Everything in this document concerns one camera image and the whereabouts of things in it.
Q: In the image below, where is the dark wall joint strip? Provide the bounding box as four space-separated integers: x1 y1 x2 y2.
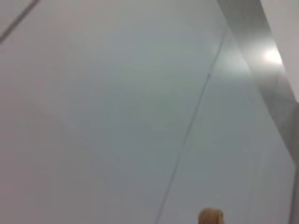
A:
0 0 40 45

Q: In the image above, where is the brown jute handbag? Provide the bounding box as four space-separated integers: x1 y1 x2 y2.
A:
198 207 225 224

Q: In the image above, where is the silver metal wall trim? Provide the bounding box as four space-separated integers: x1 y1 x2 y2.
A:
217 0 299 224

